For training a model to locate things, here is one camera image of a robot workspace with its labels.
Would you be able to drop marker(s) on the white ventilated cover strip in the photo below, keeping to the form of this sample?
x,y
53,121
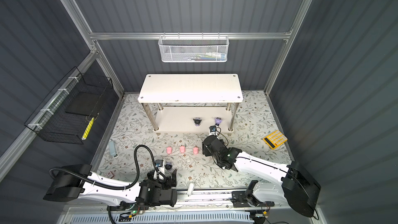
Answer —
x,y
214,217

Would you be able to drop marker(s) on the dark purple toy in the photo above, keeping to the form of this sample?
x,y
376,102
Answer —
x,y
197,121
168,166

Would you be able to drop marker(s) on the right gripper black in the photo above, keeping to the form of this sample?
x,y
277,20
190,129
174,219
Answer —
x,y
204,149

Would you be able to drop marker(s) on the markers in white basket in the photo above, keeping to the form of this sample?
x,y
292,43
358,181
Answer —
x,y
209,56

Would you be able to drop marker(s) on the white wire mesh basket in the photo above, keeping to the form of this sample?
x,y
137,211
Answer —
x,y
176,50

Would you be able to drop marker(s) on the black wire basket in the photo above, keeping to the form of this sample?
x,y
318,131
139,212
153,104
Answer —
x,y
64,118

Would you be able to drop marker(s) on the yellow marker in basket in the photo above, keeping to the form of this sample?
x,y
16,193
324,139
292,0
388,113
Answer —
x,y
88,129

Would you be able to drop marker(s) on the yellow calculator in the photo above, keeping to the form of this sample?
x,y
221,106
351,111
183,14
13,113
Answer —
x,y
275,139

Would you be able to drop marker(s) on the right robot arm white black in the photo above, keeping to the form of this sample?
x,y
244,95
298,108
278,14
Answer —
x,y
292,183

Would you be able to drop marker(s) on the white two-tier shelf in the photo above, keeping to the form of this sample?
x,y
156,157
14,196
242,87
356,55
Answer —
x,y
171,101

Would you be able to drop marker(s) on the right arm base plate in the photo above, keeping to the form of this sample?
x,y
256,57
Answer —
x,y
240,200

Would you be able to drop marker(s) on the white cylinder on rail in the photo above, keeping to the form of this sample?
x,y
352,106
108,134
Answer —
x,y
190,189

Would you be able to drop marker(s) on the light purple toy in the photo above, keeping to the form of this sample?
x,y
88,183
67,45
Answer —
x,y
218,121

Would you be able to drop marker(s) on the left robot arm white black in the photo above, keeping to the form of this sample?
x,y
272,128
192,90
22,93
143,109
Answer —
x,y
79,182

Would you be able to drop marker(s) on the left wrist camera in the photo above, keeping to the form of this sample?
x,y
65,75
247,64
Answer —
x,y
160,168

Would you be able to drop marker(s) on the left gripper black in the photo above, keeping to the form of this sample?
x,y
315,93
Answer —
x,y
169,181

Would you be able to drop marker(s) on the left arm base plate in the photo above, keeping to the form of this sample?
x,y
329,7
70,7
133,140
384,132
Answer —
x,y
128,207

